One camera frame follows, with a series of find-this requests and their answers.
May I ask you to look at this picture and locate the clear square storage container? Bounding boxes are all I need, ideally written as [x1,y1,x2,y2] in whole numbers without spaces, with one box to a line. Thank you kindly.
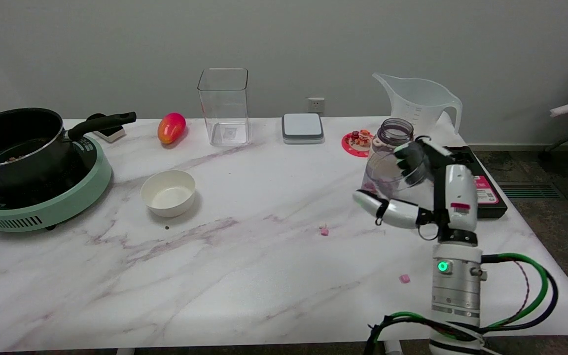
[197,68,252,147]

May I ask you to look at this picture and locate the large translucent measuring jug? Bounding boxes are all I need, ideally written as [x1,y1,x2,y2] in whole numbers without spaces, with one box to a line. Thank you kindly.
[372,72,463,147]

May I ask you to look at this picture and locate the black saucepan with handle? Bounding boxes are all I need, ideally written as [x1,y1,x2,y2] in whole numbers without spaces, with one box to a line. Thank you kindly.
[0,107,137,190]

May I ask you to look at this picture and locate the red coaster with figurines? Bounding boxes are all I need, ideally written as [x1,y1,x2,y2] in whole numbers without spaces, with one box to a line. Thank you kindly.
[341,129,374,158]

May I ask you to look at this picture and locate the black box with pink label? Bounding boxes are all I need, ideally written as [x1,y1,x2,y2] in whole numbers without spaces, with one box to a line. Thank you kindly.
[449,145,508,219]

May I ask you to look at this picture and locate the white bowl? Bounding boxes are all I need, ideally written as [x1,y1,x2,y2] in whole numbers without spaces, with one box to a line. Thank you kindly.
[141,170,196,218]

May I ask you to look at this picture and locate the pink white candy pile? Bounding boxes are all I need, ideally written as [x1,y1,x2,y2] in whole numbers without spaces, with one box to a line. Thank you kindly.
[363,178,395,198]

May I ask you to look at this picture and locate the clear bottle with beige sleeve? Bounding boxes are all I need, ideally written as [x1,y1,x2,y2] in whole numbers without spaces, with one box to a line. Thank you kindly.
[361,118,415,198]

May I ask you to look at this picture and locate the clear plastic measuring cup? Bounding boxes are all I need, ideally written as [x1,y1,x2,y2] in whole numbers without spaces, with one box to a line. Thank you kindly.
[363,143,435,208]

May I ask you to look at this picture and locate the floor vent grille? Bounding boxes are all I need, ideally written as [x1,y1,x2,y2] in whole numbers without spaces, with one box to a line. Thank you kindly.
[497,181,561,199]

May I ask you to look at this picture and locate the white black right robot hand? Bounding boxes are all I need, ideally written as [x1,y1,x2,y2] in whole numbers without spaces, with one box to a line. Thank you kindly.
[353,137,479,245]

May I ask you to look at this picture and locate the small black white gadget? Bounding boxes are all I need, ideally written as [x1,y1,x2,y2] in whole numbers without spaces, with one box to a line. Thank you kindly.
[87,113,127,143]

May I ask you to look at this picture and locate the green induction cooker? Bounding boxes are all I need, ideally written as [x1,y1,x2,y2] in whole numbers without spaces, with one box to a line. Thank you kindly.
[0,134,113,233]

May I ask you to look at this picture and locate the red yellow toy mango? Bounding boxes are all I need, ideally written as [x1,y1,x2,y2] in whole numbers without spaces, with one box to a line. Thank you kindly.
[157,112,187,145]

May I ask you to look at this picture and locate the braided black green cable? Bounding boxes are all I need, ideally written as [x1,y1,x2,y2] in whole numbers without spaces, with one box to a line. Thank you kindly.
[365,312,484,355]

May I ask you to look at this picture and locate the green black wrist cable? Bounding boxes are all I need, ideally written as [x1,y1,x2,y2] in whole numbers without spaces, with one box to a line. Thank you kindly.
[481,253,559,332]

